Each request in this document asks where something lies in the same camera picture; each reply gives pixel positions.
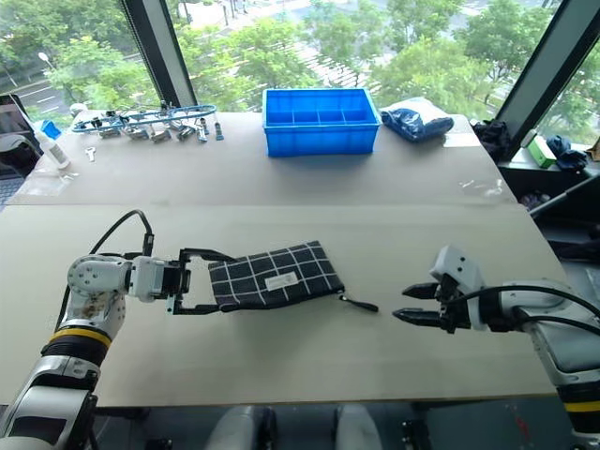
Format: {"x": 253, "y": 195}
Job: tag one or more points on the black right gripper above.
{"x": 452, "y": 304}

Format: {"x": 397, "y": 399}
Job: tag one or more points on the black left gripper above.
{"x": 175, "y": 281}

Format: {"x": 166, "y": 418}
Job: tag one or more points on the black checkered pencil pouch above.
{"x": 281, "y": 276}

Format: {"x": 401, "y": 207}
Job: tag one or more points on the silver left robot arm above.
{"x": 84, "y": 300}

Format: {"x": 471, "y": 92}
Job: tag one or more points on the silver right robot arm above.
{"x": 562, "y": 328}

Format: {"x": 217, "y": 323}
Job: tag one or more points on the clear plastic film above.
{"x": 483, "y": 187}

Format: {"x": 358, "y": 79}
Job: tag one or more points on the grey rounded shape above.
{"x": 239, "y": 429}
{"x": 358, "y": 429}

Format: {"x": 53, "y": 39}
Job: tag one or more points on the silver padlock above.
{"x": 160, "y": 136}
{"x": 110, "y": 131}
{"x": 136, "y": 133}
{"x": 202, "y": 130}
{"x": 184, "y": 132}

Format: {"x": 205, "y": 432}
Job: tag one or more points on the blue-capped small padlock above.
{"x": 219, "y": 130}

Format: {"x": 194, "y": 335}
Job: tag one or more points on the silver key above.
{"x": 91, "y": 153}

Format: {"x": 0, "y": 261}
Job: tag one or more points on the grey metal pole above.
{"x": 562, "y": 193}

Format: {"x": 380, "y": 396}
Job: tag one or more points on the dark crumpled cloth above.
{"x": 492, "y": 137}

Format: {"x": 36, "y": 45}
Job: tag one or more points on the blue plastic bag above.
{"x": 415, "y": 121}

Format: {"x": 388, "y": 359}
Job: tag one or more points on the blue plastic divided bin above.
{"x": 321, "y": 131}

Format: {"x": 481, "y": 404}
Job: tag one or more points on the green and white box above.
{"x": 541, "y": 154}

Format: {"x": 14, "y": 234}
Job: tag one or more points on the white squeeze bottle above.
{"x": 54, "y": 150}

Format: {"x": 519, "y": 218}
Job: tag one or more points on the dark blue cloth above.
{"x": 567, "y": 154}

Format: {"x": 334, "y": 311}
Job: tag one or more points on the small blue plastic piece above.
{"x": 50, "y": 127}

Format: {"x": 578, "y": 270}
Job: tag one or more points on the black rounded object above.
{"x": 16, "y": 152}

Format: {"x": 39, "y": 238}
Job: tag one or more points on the dark laptop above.
{"x": 9, "y": 117}

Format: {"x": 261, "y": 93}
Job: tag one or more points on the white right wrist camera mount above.
{"x": 457, "y": 265}

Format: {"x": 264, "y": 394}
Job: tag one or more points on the dark window frame post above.
{"x": 157, "y": 49}
{"x": 548, "y": 68}

